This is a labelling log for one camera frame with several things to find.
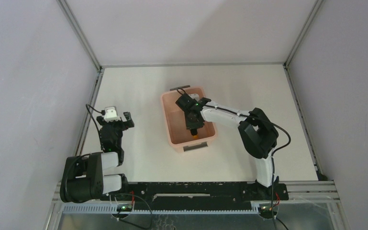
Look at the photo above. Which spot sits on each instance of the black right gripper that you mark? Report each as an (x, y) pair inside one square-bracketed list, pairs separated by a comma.
[(193, 127)]

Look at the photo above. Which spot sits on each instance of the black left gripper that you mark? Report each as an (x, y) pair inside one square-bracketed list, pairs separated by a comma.
[(114, 124)]

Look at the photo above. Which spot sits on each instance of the yellow black handled screwdriver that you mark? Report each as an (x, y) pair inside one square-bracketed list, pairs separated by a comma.
[(194, 133)]

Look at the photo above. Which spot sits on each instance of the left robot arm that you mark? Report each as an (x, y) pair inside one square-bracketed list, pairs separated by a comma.
[(83, 177)]

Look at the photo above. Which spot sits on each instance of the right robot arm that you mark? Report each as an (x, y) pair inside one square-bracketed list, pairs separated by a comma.
[(258, 134)]

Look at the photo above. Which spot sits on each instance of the pink plastic bin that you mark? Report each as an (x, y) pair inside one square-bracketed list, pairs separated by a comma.
[(186, 132)]

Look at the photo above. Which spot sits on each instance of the left green circuit board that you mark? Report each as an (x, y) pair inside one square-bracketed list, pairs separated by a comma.
[(124, 208)]

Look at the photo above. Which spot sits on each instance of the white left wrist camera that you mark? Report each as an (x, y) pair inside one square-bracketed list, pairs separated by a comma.
[(111, 114)]

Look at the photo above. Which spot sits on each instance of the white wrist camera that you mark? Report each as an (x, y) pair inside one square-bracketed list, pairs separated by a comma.
[(111, 114), (194, 96)]

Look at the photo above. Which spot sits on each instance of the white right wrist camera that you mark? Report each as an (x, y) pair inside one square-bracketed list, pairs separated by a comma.
[(194, 96)]

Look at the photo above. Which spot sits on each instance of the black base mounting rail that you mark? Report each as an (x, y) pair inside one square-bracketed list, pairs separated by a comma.
[(208, 195)]

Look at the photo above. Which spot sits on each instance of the white slotted cable duct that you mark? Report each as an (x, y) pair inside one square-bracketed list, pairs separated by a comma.
[(106, 208)]

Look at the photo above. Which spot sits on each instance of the aluminium frame profile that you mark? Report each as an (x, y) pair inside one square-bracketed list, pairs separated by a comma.
[(72, 20)]

